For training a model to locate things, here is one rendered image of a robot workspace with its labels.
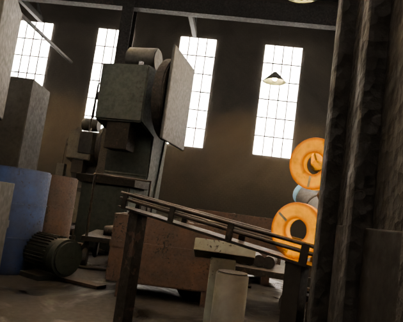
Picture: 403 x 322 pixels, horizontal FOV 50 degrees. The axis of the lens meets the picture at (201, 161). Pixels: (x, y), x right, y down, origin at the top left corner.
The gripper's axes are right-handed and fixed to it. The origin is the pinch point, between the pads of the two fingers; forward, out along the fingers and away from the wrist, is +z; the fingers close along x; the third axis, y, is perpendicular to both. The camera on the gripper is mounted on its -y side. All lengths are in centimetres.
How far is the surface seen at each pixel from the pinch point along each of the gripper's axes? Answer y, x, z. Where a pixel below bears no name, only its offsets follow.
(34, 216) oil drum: -17, -289, -90
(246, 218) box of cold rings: 62, -217, -292
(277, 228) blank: -23.6, -5.4, 2.5
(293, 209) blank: -18.2, -0.8, 4.2
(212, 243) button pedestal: -25, -48, -26
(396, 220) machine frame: -36, 42, 59
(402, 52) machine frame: -15, 40, 62
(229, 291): -41, -32, -22
